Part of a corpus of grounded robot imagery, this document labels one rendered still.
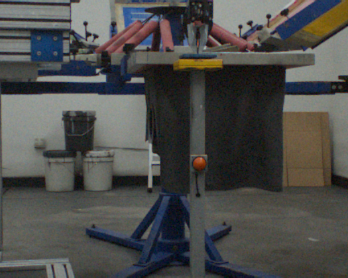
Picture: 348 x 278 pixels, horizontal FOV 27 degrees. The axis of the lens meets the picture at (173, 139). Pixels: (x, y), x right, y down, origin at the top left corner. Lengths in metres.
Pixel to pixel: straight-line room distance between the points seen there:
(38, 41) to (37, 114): 4.96
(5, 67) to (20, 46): 0.11
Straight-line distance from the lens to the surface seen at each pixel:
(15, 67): 2.17
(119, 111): 7.02
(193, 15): 2.09
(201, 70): 2.12
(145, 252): 3.53
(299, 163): 7.21
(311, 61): 2.40
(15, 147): 7.06
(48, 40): 2.08
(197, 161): 2.09
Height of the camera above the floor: 0.83
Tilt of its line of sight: 3 degrees down
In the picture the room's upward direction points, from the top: straight up
